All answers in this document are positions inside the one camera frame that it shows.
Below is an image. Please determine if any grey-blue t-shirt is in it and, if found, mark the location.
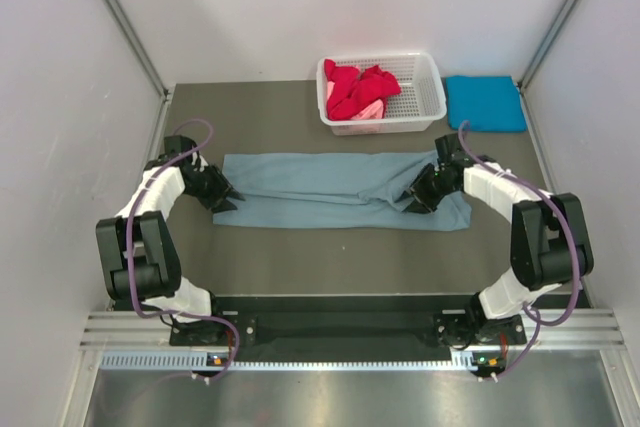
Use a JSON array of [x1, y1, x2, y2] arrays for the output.
[[213, 151, 472, 232]]

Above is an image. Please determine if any right aluminium corner post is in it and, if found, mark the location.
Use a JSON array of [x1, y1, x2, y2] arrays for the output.
[[516, 0, 613, 91]]

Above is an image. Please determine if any left aluminium corner post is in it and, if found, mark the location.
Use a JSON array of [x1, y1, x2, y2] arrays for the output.
[[73, 0, 169, 98]]

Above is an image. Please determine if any grey slotted cable duct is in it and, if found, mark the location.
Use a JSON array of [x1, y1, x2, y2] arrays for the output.
[[99, 351, 498, 373]]

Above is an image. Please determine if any red t-shirt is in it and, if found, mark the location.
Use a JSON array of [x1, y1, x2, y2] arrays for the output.
[[323, 59, 402, 122]]

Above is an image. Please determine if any white plastic laundry basket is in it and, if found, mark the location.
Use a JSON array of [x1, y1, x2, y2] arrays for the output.
[[316, 52, 447, 136]]

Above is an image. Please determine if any aluminium corner post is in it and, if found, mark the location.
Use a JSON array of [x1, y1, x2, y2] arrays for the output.
[[73, 0, 169, 98], [516, 0, 613, 91]]

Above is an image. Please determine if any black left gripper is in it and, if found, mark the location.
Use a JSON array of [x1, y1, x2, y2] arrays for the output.
[[183, 163, 244, 214]]

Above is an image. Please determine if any aluminium front frame rail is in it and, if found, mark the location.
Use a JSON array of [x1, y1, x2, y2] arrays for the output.
[[80, 309, 625, 351]]

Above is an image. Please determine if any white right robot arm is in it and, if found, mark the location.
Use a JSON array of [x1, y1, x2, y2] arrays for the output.
[[403, 133, 594, 343]]

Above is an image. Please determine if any folded turquoise t-shirt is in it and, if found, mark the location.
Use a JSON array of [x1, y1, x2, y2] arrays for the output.
[[444, 76, 527, 133]]

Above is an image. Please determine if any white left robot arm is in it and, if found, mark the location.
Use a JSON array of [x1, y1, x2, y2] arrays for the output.
[[95, 135, 244, 344]]

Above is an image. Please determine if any pink t-shirt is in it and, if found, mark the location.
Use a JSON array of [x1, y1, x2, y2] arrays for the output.
[[351, 99, 386, 121]]

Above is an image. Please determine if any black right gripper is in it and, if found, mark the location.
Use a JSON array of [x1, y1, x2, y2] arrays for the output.
[[396, 163, 458, 214]]

